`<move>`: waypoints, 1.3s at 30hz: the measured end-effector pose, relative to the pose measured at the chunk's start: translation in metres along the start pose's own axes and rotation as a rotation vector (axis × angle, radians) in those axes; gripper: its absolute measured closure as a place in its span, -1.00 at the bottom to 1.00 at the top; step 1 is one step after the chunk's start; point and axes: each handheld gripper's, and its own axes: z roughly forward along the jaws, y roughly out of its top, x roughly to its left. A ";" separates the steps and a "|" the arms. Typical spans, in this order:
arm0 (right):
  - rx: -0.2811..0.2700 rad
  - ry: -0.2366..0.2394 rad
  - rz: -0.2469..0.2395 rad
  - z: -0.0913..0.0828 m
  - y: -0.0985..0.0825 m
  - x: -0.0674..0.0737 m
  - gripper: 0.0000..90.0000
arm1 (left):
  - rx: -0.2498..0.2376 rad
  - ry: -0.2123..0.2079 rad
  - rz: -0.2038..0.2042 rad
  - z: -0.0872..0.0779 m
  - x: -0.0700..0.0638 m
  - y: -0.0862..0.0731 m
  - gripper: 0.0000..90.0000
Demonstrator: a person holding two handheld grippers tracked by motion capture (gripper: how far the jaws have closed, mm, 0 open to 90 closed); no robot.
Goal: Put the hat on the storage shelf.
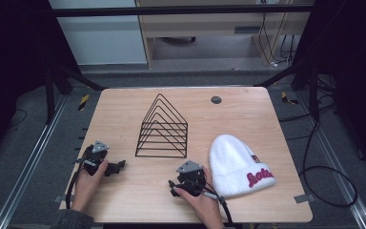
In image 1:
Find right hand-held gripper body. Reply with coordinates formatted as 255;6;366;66
174;159;208;198

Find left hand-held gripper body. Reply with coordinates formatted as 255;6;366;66
75;138;111;177

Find white knit beanie hat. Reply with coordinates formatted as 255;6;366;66
208;134;276;198

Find person's left hand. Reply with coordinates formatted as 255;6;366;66
71;159;109;214

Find person's right hand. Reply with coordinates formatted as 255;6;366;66
173;165;226;229

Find black metal stand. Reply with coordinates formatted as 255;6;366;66
43;62;107;126
254;55;321;122

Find white cabinet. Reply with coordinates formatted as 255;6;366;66
48;0;149;67

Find dark curtain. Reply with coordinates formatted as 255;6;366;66
295;0;366;179
0;0;81;166

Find light wooden desk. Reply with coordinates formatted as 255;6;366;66
134;0;316;70

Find black wire file rack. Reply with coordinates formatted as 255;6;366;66
134;93;189;159

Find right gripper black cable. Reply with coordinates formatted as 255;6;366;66
184;179;234;225

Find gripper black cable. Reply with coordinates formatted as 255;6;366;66
65;161;89;211
184;179;234;225

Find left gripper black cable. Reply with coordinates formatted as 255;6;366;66
65;161;89;211

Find aluminium floor rail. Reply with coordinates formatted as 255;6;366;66
0;94;70;229
296;91;366;229

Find thin black floor cable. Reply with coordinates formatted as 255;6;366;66
10;108;29;129

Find black looped floor cable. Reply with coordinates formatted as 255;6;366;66
279;94;359;208

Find hanging black desk cables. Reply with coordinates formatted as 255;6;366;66
257;11;297;67

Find black horizontal frame bar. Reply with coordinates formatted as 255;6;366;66
49;5;315;18

